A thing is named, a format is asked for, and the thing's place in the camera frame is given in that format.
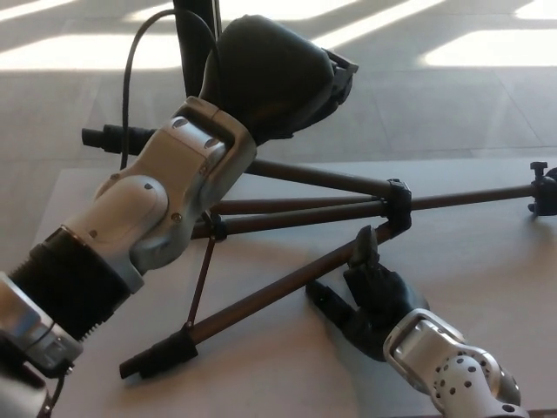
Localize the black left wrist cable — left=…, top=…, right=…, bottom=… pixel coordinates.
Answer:
left=118, top=8, right=221, bottom=169

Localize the black upright pillar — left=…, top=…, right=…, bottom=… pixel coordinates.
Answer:
left=172, top=0, right=221, bottom=99

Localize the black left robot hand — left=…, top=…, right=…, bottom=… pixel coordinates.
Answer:
left=198, top=15, right=360, bottom=147

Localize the brown tripod with black joints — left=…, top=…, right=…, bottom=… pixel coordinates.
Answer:
left=80, top=124, right=557, bottom=380

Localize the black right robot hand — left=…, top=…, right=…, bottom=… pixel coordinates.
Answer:
left=305, top=225, right=430, bottom=362

